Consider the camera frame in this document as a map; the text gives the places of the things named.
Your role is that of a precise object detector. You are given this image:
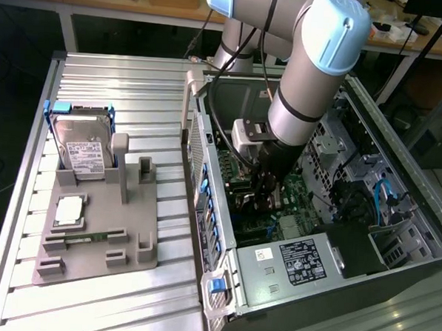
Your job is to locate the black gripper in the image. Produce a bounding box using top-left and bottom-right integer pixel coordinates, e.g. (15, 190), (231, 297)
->
(250, 138), (305, 215)

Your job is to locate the graphics card with metal bracket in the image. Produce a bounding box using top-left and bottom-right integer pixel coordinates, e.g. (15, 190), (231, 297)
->
(230, 186), (284, 224)

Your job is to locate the black expansion slot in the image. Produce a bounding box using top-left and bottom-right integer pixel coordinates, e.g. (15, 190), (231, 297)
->
(235, 225), (272, 249)

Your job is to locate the installed black RAM stick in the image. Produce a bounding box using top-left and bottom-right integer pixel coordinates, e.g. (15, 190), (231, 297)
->
(229, 175), (255, 193)

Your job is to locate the green motherboard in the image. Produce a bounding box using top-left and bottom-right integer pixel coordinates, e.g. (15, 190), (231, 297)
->
(212, 135), (327, 253)

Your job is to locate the metal drive cage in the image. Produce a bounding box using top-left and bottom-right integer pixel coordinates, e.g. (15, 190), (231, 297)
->
(303, 103), (362, 188)

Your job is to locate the silver chipset heatsink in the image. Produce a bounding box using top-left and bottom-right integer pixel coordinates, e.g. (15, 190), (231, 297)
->
(278, 215), (304, 241)

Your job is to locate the black plastic shroud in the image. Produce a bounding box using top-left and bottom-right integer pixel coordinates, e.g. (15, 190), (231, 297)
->
(309, 221), (393, 282)

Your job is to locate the grey power supply unit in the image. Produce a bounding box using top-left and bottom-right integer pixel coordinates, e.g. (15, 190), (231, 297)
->
(232, 228), (352, 314)

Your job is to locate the blue case latch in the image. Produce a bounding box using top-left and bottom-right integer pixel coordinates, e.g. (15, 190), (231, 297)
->
(206, 278), (225, 295)

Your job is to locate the open black PC case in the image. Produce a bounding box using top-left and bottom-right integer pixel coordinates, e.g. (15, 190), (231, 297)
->
(171, 61), (442, 331)

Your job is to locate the cluttered wooden workbench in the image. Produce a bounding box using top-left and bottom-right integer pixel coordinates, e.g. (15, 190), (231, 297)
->
(357, 0), (442, 107)

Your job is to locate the grey parts rack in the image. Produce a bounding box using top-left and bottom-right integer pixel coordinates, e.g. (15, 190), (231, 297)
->
(31, 128), (165, 292)

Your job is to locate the hard disk in blue caddy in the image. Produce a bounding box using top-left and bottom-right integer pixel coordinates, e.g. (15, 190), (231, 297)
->
(38, 99), (121, 183)

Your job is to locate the black monitor stand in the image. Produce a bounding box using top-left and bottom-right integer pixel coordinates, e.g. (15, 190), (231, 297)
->
(401, 0), (433, 36)

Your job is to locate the black slanted pole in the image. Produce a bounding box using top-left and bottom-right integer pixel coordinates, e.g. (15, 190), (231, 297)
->
(372, 0), (442, 106)

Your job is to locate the green RAM stick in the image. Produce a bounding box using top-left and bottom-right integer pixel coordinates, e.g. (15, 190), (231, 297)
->
(64, 231), (109, 247)

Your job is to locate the silver CPU chip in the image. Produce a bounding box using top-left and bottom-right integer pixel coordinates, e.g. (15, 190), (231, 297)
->
(53, 196), (85, 229)

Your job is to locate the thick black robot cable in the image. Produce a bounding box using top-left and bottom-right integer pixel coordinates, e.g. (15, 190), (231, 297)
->
(205, 22), (264, 167)

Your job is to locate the blue disk wire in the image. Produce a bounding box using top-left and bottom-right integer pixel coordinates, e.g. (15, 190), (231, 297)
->
(372, 177), (395, 230)

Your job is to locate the black cable with metal plug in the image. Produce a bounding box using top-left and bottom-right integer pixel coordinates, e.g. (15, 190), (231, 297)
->
(184, 7), (215, 65)

